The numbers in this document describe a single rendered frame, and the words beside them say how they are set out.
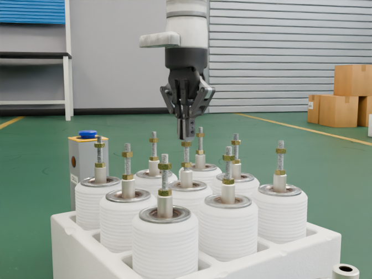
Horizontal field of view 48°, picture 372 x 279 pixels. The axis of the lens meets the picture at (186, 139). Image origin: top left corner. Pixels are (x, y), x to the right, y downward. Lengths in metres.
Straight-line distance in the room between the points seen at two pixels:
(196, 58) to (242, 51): 5.16
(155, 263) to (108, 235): 0.13
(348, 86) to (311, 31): 2.13
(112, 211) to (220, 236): 0.17
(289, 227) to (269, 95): 5.32
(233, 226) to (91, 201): 0.28
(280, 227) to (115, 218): 0.27
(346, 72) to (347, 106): 0.34
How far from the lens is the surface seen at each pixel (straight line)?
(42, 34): 5.68
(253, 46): 5.92
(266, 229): 0.73
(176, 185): 0.77
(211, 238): 0.65
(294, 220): 0.72
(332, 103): 4.25
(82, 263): 0.73
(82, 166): 0.94
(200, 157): 0.91
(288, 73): 6.12
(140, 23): 5.69
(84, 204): 0.78
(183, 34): 0.71
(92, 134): 0.95
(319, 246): 0.74
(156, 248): 0.58
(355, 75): 4.30
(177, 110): 0.74
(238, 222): 0.64
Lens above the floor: 0.44
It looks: 8 degrees down
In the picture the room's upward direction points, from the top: straight up
